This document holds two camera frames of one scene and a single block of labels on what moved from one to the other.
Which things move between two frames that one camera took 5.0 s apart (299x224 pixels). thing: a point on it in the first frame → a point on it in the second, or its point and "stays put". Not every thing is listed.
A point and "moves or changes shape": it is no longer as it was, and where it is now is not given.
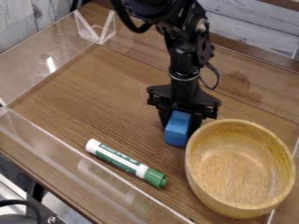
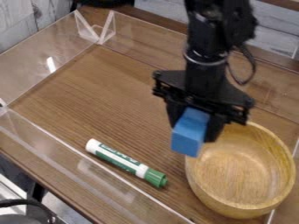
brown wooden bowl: [239, 168] stays put
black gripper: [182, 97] → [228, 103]
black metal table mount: [34, 192] stays put
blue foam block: [176, 129] moves or changes shape
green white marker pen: [118, 159] stays put
